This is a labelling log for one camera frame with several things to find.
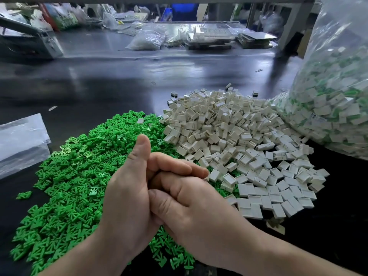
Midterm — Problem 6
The person's left hand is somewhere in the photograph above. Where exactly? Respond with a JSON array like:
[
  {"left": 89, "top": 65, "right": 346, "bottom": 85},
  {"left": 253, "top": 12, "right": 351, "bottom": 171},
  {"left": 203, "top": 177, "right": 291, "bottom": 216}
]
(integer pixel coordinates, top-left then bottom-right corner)
[{"left": 95, "top": 134, "right": 210, "bottom": 263}]

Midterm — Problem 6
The person's right hand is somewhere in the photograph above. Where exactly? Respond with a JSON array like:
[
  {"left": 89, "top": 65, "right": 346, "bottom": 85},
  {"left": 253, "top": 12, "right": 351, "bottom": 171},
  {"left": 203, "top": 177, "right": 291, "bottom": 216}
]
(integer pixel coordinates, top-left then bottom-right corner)
[{"left": 148, "top": 171, "right": 265, "bottom": 268}]

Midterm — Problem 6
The pile of green plastic clips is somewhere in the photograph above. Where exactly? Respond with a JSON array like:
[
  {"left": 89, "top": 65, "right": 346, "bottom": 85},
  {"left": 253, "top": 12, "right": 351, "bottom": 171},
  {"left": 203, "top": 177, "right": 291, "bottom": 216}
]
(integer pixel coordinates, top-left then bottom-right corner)
[{"left": 10, "top": 110, "right": 239, "bottom": 275}]

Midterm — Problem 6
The pile of white plastic caps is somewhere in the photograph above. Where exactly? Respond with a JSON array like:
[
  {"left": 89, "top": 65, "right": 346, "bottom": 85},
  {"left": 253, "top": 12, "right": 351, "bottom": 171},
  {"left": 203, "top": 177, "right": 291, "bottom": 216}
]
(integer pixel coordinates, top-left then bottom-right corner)
[{"left": 161, "top": 86, "right": 331, "bottom": 235}]

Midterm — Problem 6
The clear plastic bag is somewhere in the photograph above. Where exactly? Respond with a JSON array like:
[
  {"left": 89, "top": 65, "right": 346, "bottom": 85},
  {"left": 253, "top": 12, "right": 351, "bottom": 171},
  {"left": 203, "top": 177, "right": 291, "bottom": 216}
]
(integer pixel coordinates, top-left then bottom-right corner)
[{"left": 273, "top": 0, "right": 368, "bottom": 160}]

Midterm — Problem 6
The person's left forearm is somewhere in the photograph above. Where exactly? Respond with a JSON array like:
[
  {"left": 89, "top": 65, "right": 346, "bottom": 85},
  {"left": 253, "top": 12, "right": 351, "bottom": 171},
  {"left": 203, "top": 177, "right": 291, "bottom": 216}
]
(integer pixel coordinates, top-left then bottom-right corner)
[{"left": 37, "top": 230, "right": 136, "bottom": 276}]

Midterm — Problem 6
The small clear bag of parts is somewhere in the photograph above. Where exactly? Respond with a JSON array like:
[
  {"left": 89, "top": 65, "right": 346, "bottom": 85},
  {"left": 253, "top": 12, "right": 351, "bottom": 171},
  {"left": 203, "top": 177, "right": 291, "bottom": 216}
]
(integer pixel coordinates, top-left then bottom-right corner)
[{"left": 126, "top": 28, "right": 166, "bottom": 51}]

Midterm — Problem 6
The stack of clear flat bags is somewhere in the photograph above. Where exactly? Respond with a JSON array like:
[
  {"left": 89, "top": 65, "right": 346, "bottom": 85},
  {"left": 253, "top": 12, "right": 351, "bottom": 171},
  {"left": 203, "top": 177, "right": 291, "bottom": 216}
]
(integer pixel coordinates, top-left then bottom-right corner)
[{"left": 0, "top": 113, "right": 51, "bottom": 181}]

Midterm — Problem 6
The dark flat tray stack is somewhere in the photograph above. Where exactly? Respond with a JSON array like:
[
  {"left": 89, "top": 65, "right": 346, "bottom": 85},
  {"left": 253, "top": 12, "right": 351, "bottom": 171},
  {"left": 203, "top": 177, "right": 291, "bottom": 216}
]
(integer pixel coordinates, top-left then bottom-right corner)
[{"left": 237, "top": 31, "right": 278, "bottom": 49}]

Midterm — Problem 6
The grey heat sealer machine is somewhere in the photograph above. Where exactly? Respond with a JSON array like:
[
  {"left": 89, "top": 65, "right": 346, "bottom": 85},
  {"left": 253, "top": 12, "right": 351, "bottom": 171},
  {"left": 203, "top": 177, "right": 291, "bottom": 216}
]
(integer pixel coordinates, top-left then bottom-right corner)
[{"left": 0, "top": 14, "right": 64, "bottom": 60}]

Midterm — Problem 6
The blue crate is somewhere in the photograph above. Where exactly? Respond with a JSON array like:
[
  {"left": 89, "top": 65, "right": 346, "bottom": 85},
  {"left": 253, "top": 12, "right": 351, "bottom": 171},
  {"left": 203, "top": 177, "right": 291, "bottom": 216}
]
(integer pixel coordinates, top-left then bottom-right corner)
[{"left": 166, "top": 4, "right": 200, "bottom": 22}]

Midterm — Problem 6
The grey metal horizontal bar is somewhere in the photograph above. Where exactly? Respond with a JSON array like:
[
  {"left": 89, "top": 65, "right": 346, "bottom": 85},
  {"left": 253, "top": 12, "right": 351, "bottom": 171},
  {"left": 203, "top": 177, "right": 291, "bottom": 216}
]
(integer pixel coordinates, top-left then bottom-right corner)
[{"left": 0, "top": 0, "right": 317, "bottom": 5}]

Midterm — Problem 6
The grey metal slanted post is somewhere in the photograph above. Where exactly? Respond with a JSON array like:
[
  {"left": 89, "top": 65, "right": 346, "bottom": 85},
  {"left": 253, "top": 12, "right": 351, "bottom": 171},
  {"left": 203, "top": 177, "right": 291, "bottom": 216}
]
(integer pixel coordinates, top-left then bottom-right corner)
[{"left": 276, "top": 0, "right": 316, "bottom": 55}]

